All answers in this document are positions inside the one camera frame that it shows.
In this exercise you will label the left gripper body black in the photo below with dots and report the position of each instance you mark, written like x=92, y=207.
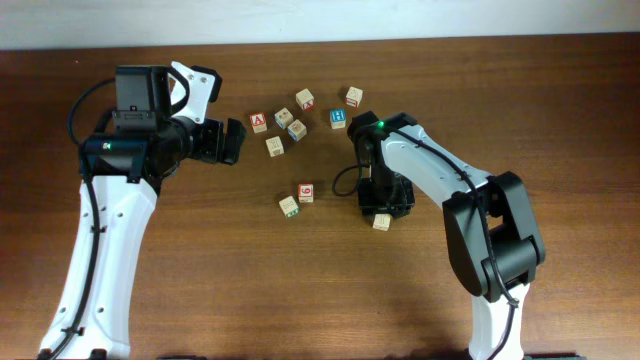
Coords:
x=206, y=139

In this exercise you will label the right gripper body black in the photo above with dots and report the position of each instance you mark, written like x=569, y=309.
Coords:
x=386, y=192

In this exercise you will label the wooden block plain I elephant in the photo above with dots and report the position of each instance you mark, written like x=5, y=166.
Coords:
x=382, y=222

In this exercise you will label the wooden block red 6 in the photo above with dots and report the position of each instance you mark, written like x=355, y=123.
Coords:
x=306, y=193

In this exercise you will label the wooden block green side I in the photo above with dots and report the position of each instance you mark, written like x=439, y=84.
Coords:
x=289, y=206

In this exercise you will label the wooden block blue H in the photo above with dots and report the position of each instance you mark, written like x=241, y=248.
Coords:
x=337, y=118

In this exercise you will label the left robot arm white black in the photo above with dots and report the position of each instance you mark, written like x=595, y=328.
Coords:
x=158, y=121

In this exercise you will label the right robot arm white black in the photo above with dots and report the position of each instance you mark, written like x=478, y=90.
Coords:
x=493, y=239

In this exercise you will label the wooden block red letter A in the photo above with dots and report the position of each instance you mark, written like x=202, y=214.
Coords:
x=258, y=122

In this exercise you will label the wooden block plain H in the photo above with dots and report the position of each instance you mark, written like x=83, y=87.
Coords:
x=275, y=146

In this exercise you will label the wooden block blue side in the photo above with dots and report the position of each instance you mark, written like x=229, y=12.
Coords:
x=284, y=118

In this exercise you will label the wooden block blue orange face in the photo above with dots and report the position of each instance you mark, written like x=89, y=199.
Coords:
x=297, y=130

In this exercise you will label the wooden block red K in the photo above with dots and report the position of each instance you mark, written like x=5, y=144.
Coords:
x=305, y=99

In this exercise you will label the wooden block red side top right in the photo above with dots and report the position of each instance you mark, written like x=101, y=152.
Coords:
x=354, y=97

